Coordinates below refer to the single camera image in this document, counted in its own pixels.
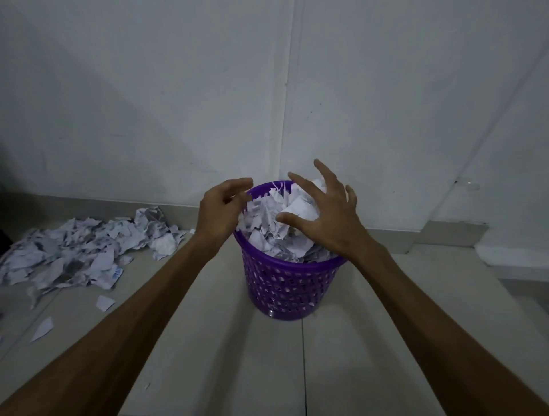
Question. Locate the person's right hand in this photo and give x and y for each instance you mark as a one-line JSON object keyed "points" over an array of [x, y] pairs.
{"points": [[339, 225]]}

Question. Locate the person's left hand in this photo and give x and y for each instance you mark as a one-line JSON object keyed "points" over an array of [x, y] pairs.
{"points": [[216, 216]]}

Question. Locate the person's left fingers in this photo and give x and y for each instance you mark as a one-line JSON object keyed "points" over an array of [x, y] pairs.
{"points": [[238, 184]]}

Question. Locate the person's right middle finger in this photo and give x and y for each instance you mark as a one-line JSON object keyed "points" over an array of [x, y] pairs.
{"points": [[328, 178]]}

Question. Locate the person's right thumb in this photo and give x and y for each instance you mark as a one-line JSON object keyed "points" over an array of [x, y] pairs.
{"points": [[296, 223]]}

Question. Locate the person's left forearm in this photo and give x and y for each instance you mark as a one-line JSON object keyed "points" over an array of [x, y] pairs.
{"points": [[128, 325]]}

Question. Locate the person's right forearm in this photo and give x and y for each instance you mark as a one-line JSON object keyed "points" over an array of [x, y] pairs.
{"points": [[429, 330]]}

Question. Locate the heap of torn paper in basket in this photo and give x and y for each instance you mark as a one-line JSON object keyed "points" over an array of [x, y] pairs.
{"points": [[270, 229]]}

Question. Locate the purple perforated plastic waste basket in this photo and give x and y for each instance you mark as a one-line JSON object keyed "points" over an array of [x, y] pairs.
{"points": [[283, 287]]}

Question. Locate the pile of torn paper scraps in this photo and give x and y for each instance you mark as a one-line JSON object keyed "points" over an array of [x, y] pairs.
{"points": [[81, 253]]}

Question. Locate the small white paper scrap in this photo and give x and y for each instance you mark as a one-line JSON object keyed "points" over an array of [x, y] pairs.
{"points": [[104, 303]]}

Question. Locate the pointed white paper scrap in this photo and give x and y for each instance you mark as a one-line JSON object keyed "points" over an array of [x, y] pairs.
{"points": [[43, 329]]}

